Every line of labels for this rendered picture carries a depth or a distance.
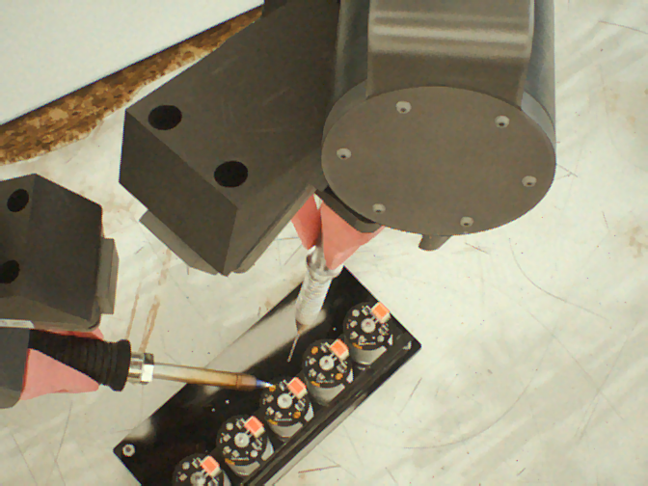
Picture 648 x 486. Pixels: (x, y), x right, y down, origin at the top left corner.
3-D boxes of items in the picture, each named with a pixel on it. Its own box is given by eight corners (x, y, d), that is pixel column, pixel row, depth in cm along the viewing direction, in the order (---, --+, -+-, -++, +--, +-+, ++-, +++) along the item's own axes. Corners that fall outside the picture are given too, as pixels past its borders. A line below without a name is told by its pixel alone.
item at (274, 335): (202, 554, 63) (199, 552, 62) (115, 453, 65) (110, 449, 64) (422, 351, 66) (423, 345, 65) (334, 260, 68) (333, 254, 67)
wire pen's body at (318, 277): (330, 313, 54) (389, 165, 45) (307, 335, 53) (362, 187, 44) (304, 290, 54) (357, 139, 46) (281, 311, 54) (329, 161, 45)
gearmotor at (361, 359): (336, 350, 65) (333, 324, 60) (369, 320, 66) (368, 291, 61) (367, 383, 65) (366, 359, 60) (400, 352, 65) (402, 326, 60)
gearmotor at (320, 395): (297, 385, 65) (291, 361, 60) (331, 354, 65) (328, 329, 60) (328, 418, 64) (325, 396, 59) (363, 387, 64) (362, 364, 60)
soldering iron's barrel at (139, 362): (250, 372, 60) (123, 354, 58) (260, 365, 59) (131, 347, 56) (248, 400, 60) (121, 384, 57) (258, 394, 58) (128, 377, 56)
